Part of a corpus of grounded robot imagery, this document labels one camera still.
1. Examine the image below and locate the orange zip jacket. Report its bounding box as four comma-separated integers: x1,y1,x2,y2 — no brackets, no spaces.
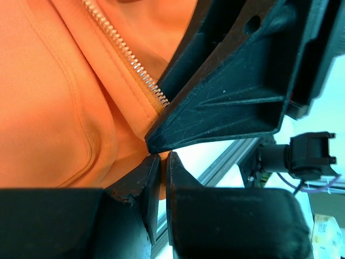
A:
1,1,197,188

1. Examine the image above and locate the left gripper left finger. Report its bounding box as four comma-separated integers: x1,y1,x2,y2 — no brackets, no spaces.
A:
1,155,160,258

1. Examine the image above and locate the cardboard box with label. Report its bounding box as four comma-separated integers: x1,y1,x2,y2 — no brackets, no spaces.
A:
312,214,343,250

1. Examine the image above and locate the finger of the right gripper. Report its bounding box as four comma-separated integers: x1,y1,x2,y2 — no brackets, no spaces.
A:
146,1,312,153
158,1,278,107

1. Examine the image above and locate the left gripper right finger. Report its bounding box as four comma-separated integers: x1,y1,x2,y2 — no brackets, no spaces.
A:
166,152,313,258

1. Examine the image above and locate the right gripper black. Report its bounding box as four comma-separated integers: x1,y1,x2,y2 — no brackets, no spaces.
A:
286,1,344,120

